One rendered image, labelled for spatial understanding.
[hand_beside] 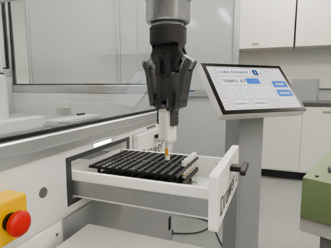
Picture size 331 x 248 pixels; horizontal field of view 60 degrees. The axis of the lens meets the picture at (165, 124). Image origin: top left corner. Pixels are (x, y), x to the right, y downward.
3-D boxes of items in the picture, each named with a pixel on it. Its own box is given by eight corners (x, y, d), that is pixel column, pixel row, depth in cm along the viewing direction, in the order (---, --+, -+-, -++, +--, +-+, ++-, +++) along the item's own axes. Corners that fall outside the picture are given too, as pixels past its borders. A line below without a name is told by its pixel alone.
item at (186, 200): (230, 179, 78) (231, 158, 77) (209, 220, 55) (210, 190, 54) (105, 165, 93) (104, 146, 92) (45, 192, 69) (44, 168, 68)
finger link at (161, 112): (161, 109, 59) (158, 108, 60) (160, 142, 60) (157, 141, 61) (170, 108, 61) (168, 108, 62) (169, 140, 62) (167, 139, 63)
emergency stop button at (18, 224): (34, 231, 46) (33, 207, 46) (13, 243, 43) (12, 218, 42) (20, 227, 47) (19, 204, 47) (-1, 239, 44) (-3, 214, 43)
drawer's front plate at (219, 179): (237, 183, 79) (239, 144, 78) (216, 233, 53) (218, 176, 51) (231, 183, 80) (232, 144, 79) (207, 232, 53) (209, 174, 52)
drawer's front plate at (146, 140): (169, 150, 120) (169, 124, 119) (138, 169, 93) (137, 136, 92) (165, 150, 121) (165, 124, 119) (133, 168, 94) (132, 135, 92)
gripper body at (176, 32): (196, 25, 58) (195, 72, 59) (164, 30, 63) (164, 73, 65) (172, 19, 52) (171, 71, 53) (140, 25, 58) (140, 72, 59)
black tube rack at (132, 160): (198, 179, 77) (198, 156, 77) (176, 204, 61) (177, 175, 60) (125, 170, 85) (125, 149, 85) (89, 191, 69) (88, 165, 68)
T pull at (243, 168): (248, 167, 67) (248, 161, 67) (245, 176, 60) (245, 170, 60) (233, 166, 68) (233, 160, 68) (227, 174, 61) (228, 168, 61)
